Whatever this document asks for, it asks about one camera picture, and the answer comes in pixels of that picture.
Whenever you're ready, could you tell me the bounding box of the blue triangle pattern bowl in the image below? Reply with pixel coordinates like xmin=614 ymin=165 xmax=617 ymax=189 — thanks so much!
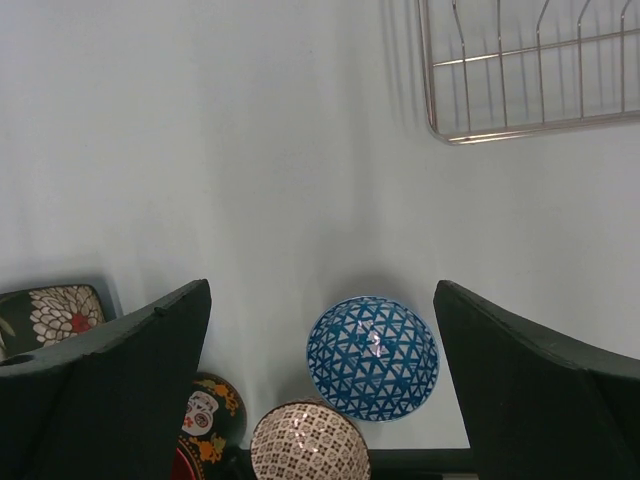
xmin=306 ymin=296 xmax=440 ymax=423

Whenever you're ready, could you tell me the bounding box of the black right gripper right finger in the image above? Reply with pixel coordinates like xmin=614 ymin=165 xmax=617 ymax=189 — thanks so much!
xmin=433 ymin=280 xmax=639 ymax=479

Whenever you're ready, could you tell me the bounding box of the metal wire dish rack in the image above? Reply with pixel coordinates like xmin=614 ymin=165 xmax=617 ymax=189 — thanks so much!
xmin=416 ymin=0 xmax=639 ymax=145

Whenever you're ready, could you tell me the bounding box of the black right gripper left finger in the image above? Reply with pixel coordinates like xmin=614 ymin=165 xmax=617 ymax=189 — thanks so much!
xmin=1 ymin=279 xmax=211 ymax=479

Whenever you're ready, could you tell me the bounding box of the black square floral plate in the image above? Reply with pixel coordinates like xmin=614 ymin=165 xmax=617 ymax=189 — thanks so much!
xmin=0 ymin=284 xmax=107 ymax=361

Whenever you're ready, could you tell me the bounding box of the red black skull mug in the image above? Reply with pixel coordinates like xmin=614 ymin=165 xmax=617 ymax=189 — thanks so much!
xmin=171 ymin=372 xmax=247 ymax=480

